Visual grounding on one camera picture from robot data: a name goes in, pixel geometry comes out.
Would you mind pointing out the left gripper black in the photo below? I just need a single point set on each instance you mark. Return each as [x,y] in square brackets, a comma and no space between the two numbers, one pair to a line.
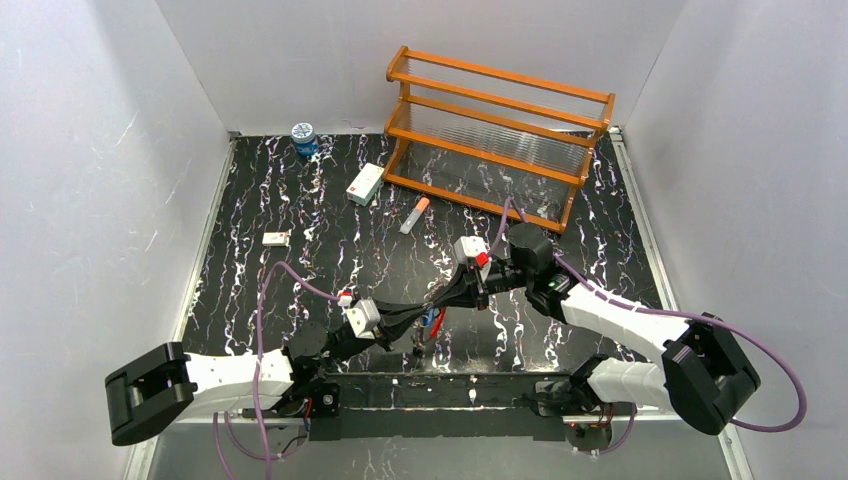
[383,329]

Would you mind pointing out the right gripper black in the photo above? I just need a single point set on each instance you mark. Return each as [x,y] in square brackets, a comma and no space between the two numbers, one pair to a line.
[468,285]

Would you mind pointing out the metal key organizer ring red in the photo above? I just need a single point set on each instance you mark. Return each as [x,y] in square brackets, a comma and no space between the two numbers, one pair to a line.
[431,332]

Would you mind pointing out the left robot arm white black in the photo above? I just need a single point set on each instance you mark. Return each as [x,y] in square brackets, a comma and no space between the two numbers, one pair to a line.
[168,383]

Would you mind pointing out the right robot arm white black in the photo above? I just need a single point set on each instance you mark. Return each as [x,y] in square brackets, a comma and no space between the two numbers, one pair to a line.
[694,368]

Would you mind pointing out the orange capped tube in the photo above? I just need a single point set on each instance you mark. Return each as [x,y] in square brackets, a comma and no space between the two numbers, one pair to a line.
[414,215]

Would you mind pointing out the small white card box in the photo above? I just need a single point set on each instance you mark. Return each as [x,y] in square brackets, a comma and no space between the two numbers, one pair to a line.
[276,239]

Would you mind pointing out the white red box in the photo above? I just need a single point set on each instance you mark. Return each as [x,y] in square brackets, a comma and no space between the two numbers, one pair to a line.
[366,184]

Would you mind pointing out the orange wooden shelf rack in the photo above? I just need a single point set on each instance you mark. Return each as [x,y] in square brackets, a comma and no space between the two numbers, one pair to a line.
[542,129]

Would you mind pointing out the blue jar with lid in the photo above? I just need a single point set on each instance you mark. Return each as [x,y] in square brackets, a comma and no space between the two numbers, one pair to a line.
[304,139]

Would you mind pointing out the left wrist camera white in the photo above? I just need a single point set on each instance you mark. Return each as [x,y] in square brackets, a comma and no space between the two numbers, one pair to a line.
[362,314]

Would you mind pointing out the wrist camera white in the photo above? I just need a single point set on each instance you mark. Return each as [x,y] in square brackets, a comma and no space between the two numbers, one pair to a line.
[471,251]
[362,314]

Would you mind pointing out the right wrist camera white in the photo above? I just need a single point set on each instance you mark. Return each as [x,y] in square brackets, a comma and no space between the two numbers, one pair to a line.
[471,251]

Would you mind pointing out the aluminium rail frame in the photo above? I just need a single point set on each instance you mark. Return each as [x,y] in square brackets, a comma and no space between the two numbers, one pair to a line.
[247,293]

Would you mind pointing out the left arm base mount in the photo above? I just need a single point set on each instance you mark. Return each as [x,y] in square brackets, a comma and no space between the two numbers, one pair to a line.
[321,400]

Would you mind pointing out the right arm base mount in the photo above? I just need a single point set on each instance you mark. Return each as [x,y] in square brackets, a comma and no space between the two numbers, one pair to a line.
[592,432]

